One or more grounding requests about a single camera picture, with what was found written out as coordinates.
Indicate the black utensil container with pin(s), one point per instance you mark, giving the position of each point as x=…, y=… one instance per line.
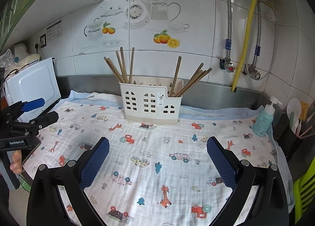
x=291, y=144

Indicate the brown wooden chopstick one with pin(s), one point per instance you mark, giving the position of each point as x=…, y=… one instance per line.
x=113, y=69

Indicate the green wall cabinet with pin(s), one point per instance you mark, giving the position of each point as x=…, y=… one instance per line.
x=19, y=2

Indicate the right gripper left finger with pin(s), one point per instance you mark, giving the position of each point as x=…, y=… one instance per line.
x=85, y=169

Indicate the chrome angle valve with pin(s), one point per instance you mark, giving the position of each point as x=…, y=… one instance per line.
x=251, y=71

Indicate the printed white cotton cloth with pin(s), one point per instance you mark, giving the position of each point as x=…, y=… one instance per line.
x=155, y=174

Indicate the brown wooden chopstick seven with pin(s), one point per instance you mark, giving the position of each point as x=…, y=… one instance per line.
x=197, y=82

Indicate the brown wooden chopstick six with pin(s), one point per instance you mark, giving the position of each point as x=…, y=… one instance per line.
x=194, y=82

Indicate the cream plastic utensil holder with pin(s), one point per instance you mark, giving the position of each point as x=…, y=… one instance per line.
x=147, y=100

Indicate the teal soap pump bottle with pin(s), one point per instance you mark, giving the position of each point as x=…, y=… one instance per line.
x=265, y=118

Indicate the brown wooden chopstick eight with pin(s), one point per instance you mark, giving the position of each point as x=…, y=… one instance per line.
x=131, y=66

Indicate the brown wooden chopstick nine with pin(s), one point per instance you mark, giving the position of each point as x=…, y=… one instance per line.
x=175, y=76

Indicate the brown wooden chopstick four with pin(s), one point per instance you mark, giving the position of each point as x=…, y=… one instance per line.
x=123, y=65

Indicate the person's left hand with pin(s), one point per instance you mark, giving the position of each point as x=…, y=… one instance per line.
x=16, y=165

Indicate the white plastic spoon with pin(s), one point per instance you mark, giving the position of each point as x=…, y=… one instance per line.
x=294, y=111

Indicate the brown wooden chopstick three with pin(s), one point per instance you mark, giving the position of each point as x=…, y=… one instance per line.
x=121, y=66

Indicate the green plastic dish rack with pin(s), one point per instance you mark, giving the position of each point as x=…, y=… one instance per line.
x=304, y=198

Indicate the red handle water valve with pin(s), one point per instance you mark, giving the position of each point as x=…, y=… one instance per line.
x=227, y=65

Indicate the brown wooden chopstick two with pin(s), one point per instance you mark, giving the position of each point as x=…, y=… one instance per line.
x=115, y=70

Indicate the black wall socket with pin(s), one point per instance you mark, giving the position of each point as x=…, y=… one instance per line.
x=43, y=41

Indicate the brown wooden chopstick five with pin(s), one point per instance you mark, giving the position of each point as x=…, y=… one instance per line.
x=195, y=73

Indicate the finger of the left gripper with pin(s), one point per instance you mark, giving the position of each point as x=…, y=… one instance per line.
x=44, y=120
x=32, y=105

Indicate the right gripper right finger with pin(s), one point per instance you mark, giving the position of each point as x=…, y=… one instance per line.
x=231, y=169

